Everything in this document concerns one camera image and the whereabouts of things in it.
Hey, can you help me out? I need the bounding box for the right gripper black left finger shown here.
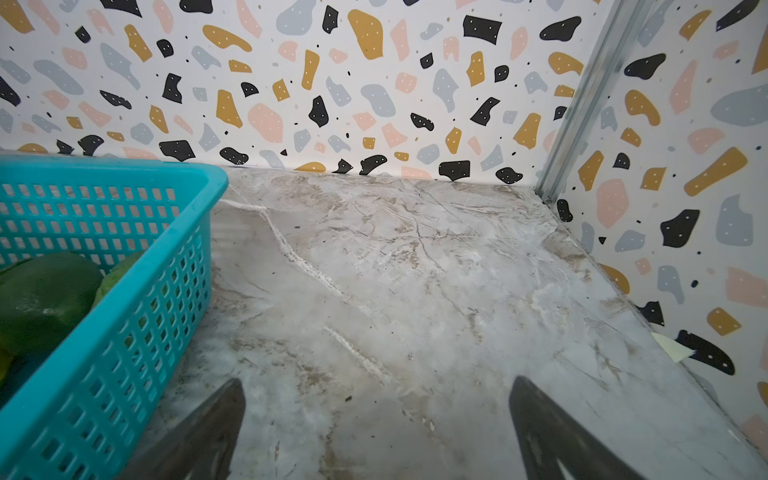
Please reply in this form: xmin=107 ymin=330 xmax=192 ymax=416
xmin=119 ymin=378 xmax=246 ymax=479

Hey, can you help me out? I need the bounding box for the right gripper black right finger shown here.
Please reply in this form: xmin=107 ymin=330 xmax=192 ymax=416
xmin=509 ymin=376 xmax=641 ymax=480

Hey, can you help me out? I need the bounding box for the teal plastic basket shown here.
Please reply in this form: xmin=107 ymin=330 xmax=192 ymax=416
xmin=1 ymin=152 xmax=228 ymax=479

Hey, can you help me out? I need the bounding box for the green avocado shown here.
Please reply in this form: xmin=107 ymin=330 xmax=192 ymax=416
xmin=92 ymin=251 xmax=144 ymax=308
xmin=1 ymin=251 xmax=102 ymax=356

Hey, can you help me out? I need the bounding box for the yellow banana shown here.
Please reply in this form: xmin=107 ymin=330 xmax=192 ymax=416
xmin=0 ymin=349 xmax=14 ymax=384

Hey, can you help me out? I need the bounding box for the yellow paper note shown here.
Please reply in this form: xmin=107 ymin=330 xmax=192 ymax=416
xmin=651 ymin=332 xmax=695 ymax=363

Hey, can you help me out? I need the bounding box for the metal corner post right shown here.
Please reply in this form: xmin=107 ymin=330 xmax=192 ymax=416
xmin=535 ymin=0 xmax=653 ymax=205

